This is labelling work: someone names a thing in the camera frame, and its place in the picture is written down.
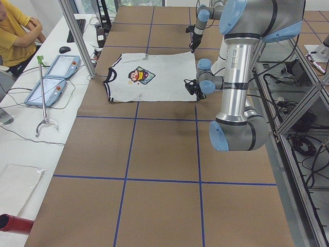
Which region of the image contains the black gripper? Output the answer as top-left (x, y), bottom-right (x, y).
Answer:
top-left (192, 81), bottom-right (206, 100)
top-left (189, 32), bottom-right (203, 53)

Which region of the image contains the grey cartoon print t-shirt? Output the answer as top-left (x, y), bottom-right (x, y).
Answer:
top-left (103, 52), bottom-right (196, 102)

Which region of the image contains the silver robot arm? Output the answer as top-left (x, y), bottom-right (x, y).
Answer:
top-left (185, 1), bottom-right (306, 152)
top-left (186, 0), bottom-right (227, 53)

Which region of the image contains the black keyboard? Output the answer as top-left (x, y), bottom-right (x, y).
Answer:
top-left (66, 19), bottom-right (87, 43)

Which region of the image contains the black computer mouse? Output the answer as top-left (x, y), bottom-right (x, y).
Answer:
top-left (59, 46), bottom-right (71, 54)

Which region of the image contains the far blue teach pendant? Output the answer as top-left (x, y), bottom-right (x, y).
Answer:
top-left (45, 55), bottom-right (81, 79)

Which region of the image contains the blue teach pendant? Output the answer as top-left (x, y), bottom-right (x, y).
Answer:
top-left (24, 78), bottom-right (66, 107)
top-left (45, 55), bottom-right (81, 79)

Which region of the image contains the near blue teach pendant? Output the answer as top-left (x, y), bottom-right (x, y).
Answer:
top-left (24, 78), bottom-right (66, 107)

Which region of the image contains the metal reacher grabber tool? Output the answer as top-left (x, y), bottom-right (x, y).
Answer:
top-left (35, 56), bottom-right (59, 137)

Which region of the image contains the person in yellow shirt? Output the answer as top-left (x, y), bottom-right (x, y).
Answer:
top-left (1, 1), bottom-right (46, 77)

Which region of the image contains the clear plastic bag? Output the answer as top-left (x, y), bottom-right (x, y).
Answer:
top-left (1, 164), bottom-right (45, 216)

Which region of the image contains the red cylinder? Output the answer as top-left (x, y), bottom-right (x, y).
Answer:
top-left (1, 214), bottom-right (34, 235)

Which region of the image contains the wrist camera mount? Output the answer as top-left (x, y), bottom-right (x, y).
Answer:
top-left (185, 25), bottom-right (195, 33)
top-left (184, 79), bottom-right (197, 95)

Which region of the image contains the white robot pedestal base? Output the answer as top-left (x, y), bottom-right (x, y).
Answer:
top-left (211, 39), bottom-right (228, 76)

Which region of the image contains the aluminium frame post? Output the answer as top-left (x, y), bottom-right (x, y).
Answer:
top-left (58, 0), bottom-right (96, 79)

